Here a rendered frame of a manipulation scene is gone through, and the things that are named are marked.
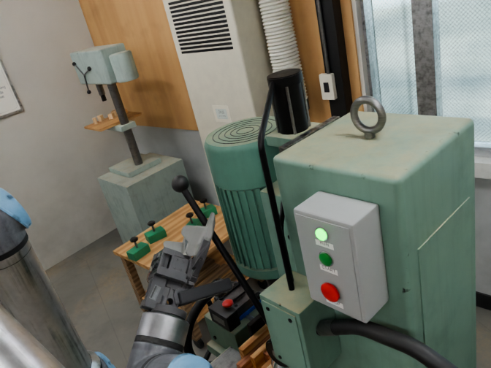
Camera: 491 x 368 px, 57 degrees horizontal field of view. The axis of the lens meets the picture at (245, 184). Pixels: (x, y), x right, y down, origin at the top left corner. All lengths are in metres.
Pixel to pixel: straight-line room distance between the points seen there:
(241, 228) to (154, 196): 2.34
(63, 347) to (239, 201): 0.62
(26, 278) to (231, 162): 0.55
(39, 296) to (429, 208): 0.87
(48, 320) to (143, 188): 2.06
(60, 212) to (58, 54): 1.27
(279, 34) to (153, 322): 1.75
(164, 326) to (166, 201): 2.49
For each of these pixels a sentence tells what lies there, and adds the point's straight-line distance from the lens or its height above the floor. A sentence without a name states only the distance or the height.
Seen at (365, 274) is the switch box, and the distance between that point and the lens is 0.62.
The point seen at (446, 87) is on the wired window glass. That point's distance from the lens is 2.25.
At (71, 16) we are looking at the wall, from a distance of 4.03.
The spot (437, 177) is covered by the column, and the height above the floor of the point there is 1.48.
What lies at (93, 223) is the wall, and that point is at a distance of 4.17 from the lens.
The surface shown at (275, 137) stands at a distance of 0.79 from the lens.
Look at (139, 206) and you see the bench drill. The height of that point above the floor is 0.54.
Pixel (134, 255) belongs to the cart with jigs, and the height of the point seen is 0.57.
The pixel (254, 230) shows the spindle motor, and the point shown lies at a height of 1.32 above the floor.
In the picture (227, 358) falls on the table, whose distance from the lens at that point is 1.26.
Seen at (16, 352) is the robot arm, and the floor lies 1.35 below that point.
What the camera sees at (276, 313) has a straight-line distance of 0.76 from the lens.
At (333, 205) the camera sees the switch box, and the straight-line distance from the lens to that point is 0.61.
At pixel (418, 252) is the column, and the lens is 0.66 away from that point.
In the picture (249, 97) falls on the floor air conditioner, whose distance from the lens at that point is 2.40.
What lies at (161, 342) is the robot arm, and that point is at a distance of 0.84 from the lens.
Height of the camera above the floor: 1.78
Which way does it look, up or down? 24 degrees down
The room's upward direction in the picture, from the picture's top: 14 degrees counter-clockwise
